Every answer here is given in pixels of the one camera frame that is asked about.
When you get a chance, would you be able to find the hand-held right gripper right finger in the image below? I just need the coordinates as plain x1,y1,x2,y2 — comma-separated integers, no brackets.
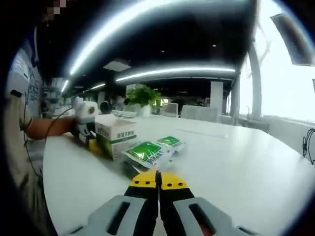
159,171,259,236

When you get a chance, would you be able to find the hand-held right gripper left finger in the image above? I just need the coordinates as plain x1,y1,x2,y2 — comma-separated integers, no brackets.
66,170,160,236

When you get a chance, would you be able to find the green white ganmaoling box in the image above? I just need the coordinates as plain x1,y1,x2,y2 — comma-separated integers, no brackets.
94,115,138,162

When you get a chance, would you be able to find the green silver ganmaoling bag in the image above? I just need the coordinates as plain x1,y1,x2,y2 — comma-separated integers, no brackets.
121,140,176,173
157,135,188,158

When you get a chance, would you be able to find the black round desktop device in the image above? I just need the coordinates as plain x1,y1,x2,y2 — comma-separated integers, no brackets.
99,101,112,115

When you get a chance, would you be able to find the square ceiling vent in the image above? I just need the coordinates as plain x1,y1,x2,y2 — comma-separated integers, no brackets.
103,59,131,72

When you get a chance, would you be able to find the green potted plant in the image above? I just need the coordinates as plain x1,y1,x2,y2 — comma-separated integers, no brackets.
124,86,163,118

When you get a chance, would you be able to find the person in beige shirt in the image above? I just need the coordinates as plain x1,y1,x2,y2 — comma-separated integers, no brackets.
4,39,50,229

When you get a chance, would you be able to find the white table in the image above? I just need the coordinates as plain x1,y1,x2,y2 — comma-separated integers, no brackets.
43,108,315,236

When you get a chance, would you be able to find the white mesh office chair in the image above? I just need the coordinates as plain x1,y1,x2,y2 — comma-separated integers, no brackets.
181,105,219,122
161,102,179,118

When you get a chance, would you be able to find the long ceiling light strip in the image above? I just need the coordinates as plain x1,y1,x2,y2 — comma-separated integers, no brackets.
115,67,236,82

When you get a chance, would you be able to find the long curved ceiling light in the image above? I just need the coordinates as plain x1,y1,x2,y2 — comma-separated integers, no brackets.
70,0,259,76

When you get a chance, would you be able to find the black left wrist strap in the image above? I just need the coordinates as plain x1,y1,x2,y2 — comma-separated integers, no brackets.
71,118,81,136

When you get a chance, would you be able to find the black cable with plug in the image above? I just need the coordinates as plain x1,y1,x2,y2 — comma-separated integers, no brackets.
112,110,137,119

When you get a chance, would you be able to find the blue white wall poster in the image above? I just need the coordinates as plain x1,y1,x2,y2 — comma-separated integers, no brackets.
24,66,42,104

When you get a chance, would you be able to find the black worn cable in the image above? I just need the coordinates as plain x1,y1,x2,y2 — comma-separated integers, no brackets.
22,92,41,177

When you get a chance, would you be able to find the black wire object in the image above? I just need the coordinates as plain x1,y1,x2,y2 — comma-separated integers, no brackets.
302,127,315,165

